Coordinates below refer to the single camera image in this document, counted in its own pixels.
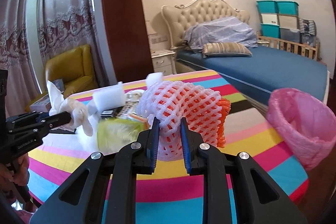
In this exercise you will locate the orange foam fruit net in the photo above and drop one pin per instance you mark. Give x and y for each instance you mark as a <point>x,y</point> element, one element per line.
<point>226,107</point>

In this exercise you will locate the wooden crib rail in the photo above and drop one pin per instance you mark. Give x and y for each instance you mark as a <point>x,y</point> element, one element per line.
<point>288,46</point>

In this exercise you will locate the beige tufted headboard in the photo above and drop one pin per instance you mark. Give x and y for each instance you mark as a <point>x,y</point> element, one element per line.
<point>180,18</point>

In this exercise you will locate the dark wood door panel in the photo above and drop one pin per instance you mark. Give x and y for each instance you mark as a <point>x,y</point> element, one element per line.
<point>128,42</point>

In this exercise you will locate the yellow leather armchair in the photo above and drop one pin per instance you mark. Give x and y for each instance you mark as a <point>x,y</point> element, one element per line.
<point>75,68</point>

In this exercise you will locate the houndstooth bag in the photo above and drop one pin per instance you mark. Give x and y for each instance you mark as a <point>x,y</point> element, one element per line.
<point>307,26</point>

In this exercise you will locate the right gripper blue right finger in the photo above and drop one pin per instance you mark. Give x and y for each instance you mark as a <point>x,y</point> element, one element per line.
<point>185,144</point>

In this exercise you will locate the white tissue paper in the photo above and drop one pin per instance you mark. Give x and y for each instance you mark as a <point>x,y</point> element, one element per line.
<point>77,110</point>

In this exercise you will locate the white nightstand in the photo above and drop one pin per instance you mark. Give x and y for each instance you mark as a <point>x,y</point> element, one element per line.
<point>164,62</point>

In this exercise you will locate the teal storage bin lower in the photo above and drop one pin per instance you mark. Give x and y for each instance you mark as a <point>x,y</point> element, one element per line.
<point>270,30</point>

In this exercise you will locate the white cup wrapper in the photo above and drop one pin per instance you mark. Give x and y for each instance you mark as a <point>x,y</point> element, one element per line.
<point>134,95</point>

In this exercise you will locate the box on armchair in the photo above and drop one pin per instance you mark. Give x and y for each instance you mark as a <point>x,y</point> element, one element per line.
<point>43,104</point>

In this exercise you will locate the white storage bin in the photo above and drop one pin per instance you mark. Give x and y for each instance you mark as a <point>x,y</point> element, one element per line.
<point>268,18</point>

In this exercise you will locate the teal storage bin top left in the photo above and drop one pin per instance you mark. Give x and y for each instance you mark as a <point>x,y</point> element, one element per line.
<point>267,7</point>

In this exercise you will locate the beige storage bin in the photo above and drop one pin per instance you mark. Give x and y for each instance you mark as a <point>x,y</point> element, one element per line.
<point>288,21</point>

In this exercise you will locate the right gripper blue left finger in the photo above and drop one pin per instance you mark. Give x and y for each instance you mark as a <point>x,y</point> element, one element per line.
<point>154,141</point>

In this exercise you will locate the striped gold pillow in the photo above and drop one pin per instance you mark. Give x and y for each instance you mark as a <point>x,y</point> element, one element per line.
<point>225,49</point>

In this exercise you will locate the pink foam fruit net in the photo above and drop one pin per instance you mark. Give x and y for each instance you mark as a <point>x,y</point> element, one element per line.
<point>169,102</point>

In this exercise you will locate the pink-lined trash bin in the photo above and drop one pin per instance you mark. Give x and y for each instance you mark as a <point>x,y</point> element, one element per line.
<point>305,123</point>

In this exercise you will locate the yellow medicine box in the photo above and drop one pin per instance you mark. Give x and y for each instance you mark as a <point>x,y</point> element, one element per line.
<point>128,112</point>

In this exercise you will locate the lace patterned curtain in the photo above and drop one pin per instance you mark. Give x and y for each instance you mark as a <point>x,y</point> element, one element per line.
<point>34,31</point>

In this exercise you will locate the teal storage bin top right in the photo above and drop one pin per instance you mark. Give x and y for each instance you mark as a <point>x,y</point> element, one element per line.
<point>288,7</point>

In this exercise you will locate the teal storage bin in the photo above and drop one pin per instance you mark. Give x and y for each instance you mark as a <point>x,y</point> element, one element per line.
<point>267,7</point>
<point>288,7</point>
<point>270,30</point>

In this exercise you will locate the blue bed mattress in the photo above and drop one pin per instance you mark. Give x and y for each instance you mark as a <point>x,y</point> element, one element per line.
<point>266,70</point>

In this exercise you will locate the large white foam block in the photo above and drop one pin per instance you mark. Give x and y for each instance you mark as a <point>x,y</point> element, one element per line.
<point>109,97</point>

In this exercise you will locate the black and white small box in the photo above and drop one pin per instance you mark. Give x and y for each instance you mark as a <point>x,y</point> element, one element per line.
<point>111,113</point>

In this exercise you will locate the picture card on armchair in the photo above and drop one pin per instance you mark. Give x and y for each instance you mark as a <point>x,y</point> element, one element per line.
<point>59,84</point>

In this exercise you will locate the green plastic wrapper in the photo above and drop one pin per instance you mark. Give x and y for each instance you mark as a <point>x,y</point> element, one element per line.
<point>115,133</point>

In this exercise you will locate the grey clear storage bin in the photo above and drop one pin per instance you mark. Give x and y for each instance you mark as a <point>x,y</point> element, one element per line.
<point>292,35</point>

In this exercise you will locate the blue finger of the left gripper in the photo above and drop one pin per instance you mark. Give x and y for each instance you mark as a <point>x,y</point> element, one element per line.
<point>56,120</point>
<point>31,117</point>

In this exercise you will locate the person's left hand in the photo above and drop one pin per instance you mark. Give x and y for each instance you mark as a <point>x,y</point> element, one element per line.
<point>20,176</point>

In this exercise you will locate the small white foam cube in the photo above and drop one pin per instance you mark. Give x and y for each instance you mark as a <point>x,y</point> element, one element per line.
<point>152,78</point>

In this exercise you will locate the grey striped duvet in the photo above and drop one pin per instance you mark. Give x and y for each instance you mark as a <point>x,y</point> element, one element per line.
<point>224,30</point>

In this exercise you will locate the rainbow striped tablecloth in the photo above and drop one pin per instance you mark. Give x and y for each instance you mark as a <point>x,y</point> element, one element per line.
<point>170,195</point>

